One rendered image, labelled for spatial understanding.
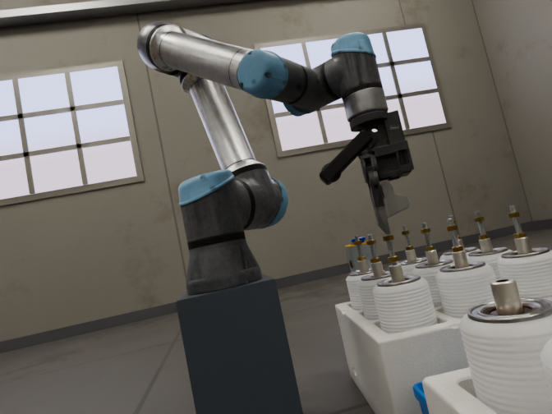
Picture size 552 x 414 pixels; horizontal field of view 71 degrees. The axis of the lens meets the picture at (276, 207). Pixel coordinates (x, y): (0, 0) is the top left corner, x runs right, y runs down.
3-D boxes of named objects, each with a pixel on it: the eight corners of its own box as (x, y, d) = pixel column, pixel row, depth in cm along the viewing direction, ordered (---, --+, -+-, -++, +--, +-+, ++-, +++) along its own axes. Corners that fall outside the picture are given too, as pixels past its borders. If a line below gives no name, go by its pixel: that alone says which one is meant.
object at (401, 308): (402, 402, 63) (376, 291, 64) (389, 380, 72) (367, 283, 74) (462, 391, 62) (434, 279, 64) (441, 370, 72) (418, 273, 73)
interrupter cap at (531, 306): (496, 332, 33) (494, 324, 33) (454, 316, 41) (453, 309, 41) (580, 313, 34) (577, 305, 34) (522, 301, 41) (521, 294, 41)
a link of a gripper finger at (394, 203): (417, 227, 65) (404, 175, 66) (382, 235, 66) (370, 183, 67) (415, 228, 68) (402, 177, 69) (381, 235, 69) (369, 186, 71)
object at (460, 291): (484, 387, 62) (456, 274, 64) (447, 370, 71) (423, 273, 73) (534, 370, 64) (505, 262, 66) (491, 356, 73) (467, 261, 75)
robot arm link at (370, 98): (342, 94, 69) (343, 108, 77) (347, 119, 68) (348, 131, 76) (384, 83, 67) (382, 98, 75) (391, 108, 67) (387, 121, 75)
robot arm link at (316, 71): (264, 76, 76) (310, 50, 70) (297, 87, 85) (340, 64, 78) (273, 114, 76) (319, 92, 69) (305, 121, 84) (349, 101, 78)
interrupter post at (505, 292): (507, 319, 36) (498, 284, 36) (492, 315, 38) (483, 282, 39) (531, 314, 36) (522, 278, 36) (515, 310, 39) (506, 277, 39)
